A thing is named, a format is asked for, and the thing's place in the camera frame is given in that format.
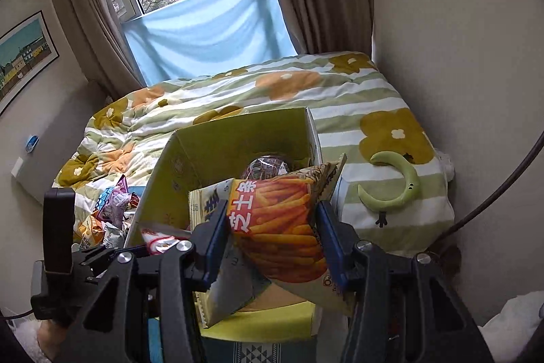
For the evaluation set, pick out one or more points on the silver snack packet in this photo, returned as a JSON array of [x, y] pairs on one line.
[[265, 167]]

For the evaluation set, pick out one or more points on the white wall panel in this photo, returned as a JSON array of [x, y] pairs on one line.
[[18, 167]]

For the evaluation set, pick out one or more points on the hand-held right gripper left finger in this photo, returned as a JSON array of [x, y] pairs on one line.
[[217, 244]]

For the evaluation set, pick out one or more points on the blue patterned mat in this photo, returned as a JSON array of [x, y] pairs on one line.
[[255, 352]]

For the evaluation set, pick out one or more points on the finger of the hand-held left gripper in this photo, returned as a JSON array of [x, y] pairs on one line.
[[100, 256]]

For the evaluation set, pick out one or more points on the pile of snack packets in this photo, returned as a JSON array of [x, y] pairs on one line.
[[110, 214]]

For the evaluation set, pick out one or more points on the yellow-green cardboard box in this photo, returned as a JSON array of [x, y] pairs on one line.
[[238, 142]]

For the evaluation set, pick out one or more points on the framed picture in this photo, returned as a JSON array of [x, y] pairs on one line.
[[21, 57]]

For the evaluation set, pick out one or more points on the orange fries snack bag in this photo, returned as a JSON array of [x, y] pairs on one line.
[[280, 214]]

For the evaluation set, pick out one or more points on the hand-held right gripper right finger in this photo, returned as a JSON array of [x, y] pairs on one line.
[[329, 244]]

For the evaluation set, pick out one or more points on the light blue cloth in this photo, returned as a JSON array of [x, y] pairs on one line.
[[204, 35]]

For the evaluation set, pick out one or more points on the green moon plush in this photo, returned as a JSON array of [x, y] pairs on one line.
[[408, 176]]

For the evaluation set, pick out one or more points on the white cloth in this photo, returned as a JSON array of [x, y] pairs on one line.
[[518, 316]]

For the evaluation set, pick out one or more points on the floral striped blanket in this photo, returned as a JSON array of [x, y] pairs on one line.
[[297, 99]]

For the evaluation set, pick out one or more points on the person's left forearm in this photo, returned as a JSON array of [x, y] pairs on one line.
[[51, 339]]

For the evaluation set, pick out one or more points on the white soft object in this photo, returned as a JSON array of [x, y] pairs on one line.
[[446, 165]]

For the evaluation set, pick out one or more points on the red white snack packet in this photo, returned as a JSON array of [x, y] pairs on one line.
[[159, 239]]

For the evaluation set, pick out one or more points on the small blue wall fixture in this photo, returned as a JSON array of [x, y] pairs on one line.
[[31, 143]]

